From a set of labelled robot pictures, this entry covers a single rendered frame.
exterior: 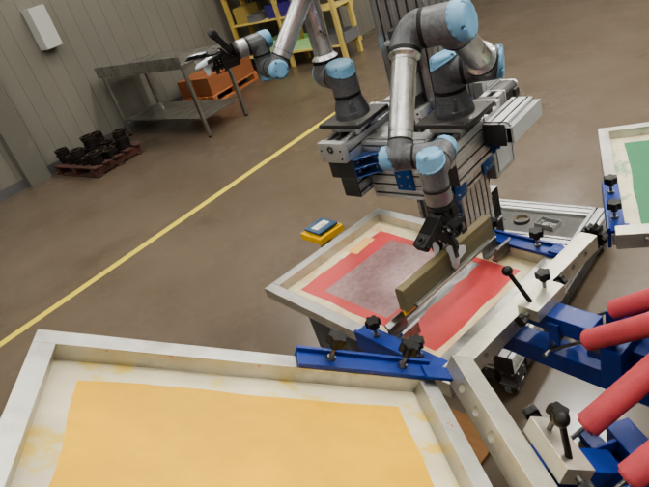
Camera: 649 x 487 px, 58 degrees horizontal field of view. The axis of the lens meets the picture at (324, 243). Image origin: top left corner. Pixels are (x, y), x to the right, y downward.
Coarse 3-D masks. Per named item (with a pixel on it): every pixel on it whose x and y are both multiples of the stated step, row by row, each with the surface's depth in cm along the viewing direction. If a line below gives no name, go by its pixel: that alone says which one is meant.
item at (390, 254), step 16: (384, 240) 217; (400, 240) 214; (352, 256) 214; (368, 256) 211; (384, 256) 208; (400, 256) 205; (416, 256) 202; (432, 256) 199; (384, 272) 199; (400, 272) 196; (480, 272) 184; (496, 272) 181; (464, 288) 179; (480, 288) 177; (496, 288) 175; (480, 304) 171
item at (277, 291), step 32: (416, 224) 214; (320, 256) 214; (512, 256) 186; (544, 256) 176; (288, 288) 208; (512, 288) 167; (320, 320) 185; (352, 320) 176; (480, 320) 160; (448, 352) 153
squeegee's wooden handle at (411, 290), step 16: (480, 224) 175; (464, 240) 171; (480, 240) 176; (448, 256) 168; (464, 256) 172; (416, 272) 163; (432, 272) 164; (448, 272) 169; (400, 288) 159; (416, 288) 161; (400, 304) 162
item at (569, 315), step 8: (560, 304) 148; (552, 312) 147; (560, 312) 146; (568, 312) 145; (576, 312) 145; (584, 312) 144; (544, 320) 148; (552, 320) 146; (560, 320) 144; (568, 320) 143; (576, 320) 142; (584, 320) 142; (592, 320) 141; (600, 320) 141; (544, 328) 150; (560, 328) 145; (568, 328) 143; (576, 328) 141; (584, 328) 139; (568, 336) 145; (576, 336) 143
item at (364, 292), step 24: (336, 264) 212; (312, 288) 204; (336, 288) 199; (360, 288) 195; (384, 288) 191; (360, 312) 184; (384, 312) 180; (432, 312) 174; (456, 312) 171; (432, 336) 165
